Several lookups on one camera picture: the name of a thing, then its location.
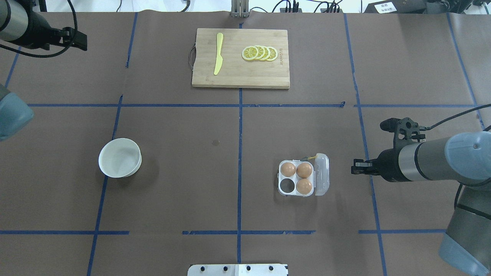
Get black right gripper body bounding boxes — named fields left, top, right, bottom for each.
left=371, top=149, right=403, bottom=183

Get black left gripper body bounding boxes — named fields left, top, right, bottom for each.
left=47, top=27, right=87, bottom=51

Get clear plastic egg box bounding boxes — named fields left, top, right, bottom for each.
left=277, top=153, right=330, bottom=197

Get brown egg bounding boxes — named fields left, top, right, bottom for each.
left=280, top=161, right=297, bottom=177
left=297, top=162, right=313, bottom=179
left=296, top=179, right=313, bottom=195

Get white bowl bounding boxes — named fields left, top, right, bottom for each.
left=98, top=138, right=142, bottom=178

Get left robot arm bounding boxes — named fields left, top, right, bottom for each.
left=0, top=0, right=88, bottom=141

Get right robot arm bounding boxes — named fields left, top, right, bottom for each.
left=351, top=131, right=491, bottom=276

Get black electronics box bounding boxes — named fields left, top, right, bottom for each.
left=363, top=0, right=448, bottom=14

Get lemon slice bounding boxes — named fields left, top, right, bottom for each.
left=253, top=45, right=267, bottom=61
left=259, top=46, right=270, bottom=61
left=241, top=46, right=260, bottom=61
left=266, top=46, right=278, bottom=62

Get yellow plastic knife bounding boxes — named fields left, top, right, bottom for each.
left=214, top=33, right=223, bottom=76

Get wooden cutting board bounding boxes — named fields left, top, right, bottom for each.
left=192, top=28, right=290, bottom=89

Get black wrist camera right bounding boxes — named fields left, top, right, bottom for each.
left=379, top=117, right=426, bottom=145

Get black camera cable right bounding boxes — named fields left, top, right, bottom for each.
left=420, top=104, right=491, bottom=131

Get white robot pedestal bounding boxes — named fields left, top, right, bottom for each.
left=187, top=263, right=289, bottom=276

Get aluminium frame post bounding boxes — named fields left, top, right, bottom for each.
left=230, top=0, right=250, bottom=18

